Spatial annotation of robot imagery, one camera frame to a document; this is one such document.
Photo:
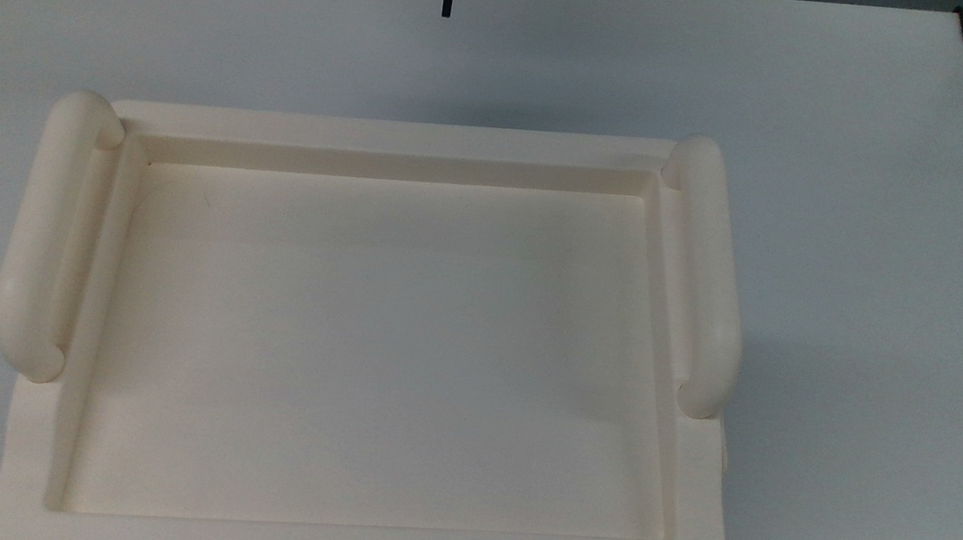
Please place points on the cream plastic cabinet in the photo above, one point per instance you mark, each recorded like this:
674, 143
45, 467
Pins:
385, 340

